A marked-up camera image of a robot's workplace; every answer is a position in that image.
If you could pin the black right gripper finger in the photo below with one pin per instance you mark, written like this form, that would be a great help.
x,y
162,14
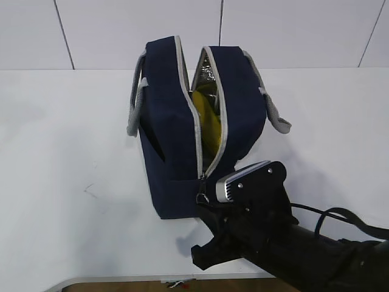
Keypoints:
x,y
213,212

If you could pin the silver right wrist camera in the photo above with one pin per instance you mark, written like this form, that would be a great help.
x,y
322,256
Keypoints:
x,y
225,185

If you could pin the yellow banana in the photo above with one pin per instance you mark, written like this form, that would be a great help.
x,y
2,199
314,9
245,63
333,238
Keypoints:
x,y
210,123

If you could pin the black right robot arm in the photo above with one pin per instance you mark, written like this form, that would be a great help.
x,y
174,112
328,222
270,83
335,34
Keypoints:
x,y
342,253

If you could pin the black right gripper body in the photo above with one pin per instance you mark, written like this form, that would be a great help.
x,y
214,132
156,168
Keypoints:
x,y
258,211

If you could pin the navy blue lunch bag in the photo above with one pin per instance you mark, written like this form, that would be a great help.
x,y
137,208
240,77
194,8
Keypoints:
x,y
163,116

